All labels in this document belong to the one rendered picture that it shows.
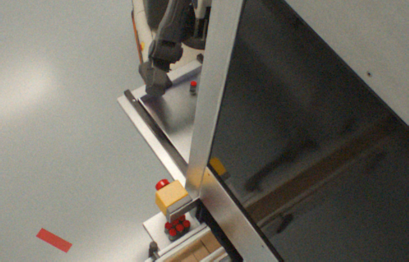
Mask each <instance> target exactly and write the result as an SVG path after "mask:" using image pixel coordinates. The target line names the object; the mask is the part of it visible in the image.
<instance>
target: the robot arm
mask: <svg viewBox="0 0 409 262"><path fill-rule="evenodd" d="M190 2H191V0H170V1H169V4H168V7H167V11H166V12H165V14H164V16H163V18H162V20H161V22H160V23H159V25H158V30H157V32H156V34H155V38H154V40H152V42H151V44H150V46H149V51H148V61H147V62H146V63H143V64H141V65H139V68H138V72H139V74H141V76H142V78H143V81H144V83H145V84H146V89H145V92H146V93H147V94H149V95H151V96H162V95H164V94H165V93H166V89H169V88H171V87H172V85H173V83H172V82H171V79H170V78H169V76H168V74H167V73H169V71H170V64H174V65H175V63H176V62H179V60H180V58H181V57H182V54H183V47H181V45H182V44H181V39H182V36H183V25H184V21H185V18H186V16H187V12H188V9H189V5H190Z"/></svg>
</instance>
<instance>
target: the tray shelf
mask: <svg viewBox="0 0 409 262"><path fill-rule="evenodd" d="M199 65H201V63H200V62H199V61H198V60H197V59H196V60H194V61H192V62H190V63H188V64H186V65H184V66H181V67H179V68H177V69H175V70H173V71H172V72H169V73H168V76H169V78H170V79H171V80H172V79H174V78H176V77H177V76H179V75H181V74H183V73H186V72H188V71H190V70H192V69H193V68H195V67H197V66H199ZM145 89H146V85H144V86H142V87H140V88H137V89H135V90H133V91H131V93H132V94H133V96H134V97H135V99H136V100H138V99H137V97H140V96H142V95H144V94H146V92H145ZM116 100H117V103H119V105H120V107H121V108H122V110H123V112H124V113H125V114H126V115H127V117H128V118H129V120H130V121H131V122H132V124H133V125H134V126H135V129H136V130H137V131H138V132H139V133H140V135H141V136H142V138H143V139H144V140H145V142H146V143H147V145H148V146H149V147H150V149H151V150H152V152H153V154H154V155H155V156H156V158H157V159H158V160H159V161H160V163H161V164H162V165H163V166H164V168H165V170H166V171H167V172H168V174H169V175H170V177H171V179H172V180H173V181H175V180H178V181H179V182H180V183H181V185H182V186H184V188H185V182H186V178H185V177H184V175H183V173H181V172H180V170H179V169H178V168H177V166H176V165H175V163H174V162H173V161H172V160H171V158H170V156H169V155H168V154H167V153H166V150H165V149H164V148H163V146H162V145H161V144H160V142H159V141H157V139H156V138H155V136H154V135H153V134H152V132H151V131H150V129H149V127H148V126H147V124H146V123H145V122H144V121H143V119H142V117H140V115H139V114H138V112H136V110H135V109H134V108H133V107H132V104H131V103H130V102H129V100H128V99H127V97H126V96H125V95H123V96H121V97H119V98H117V99H116Z"/></svg>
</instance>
